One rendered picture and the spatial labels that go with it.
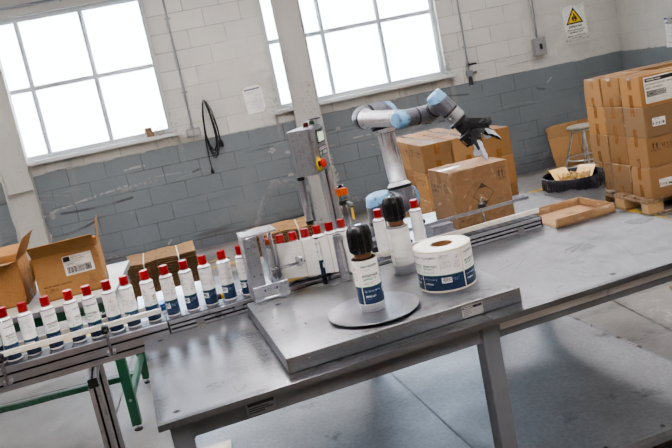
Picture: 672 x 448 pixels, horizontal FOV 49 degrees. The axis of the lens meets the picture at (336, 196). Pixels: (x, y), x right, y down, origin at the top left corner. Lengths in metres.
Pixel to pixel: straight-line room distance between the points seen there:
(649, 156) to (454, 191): 3.26
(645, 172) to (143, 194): 5.13
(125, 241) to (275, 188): 1.77
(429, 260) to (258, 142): 5.99
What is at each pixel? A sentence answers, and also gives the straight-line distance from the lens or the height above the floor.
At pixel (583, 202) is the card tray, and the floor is 0.85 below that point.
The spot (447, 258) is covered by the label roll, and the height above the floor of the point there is 1.00.
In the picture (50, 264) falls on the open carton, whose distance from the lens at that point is 4.20.
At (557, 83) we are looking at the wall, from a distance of 9.32.
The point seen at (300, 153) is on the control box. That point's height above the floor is 1.38.
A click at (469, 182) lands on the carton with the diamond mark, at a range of 3.45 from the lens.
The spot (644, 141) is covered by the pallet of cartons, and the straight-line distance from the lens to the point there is 6.46.
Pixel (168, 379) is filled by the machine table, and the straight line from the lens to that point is 2.49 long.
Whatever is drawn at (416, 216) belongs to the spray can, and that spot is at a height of 1.02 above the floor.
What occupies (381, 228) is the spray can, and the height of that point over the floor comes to 1.01.
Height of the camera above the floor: 1.69
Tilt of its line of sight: 10 degrees down
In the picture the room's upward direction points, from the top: 12 degrees counter-clockwise
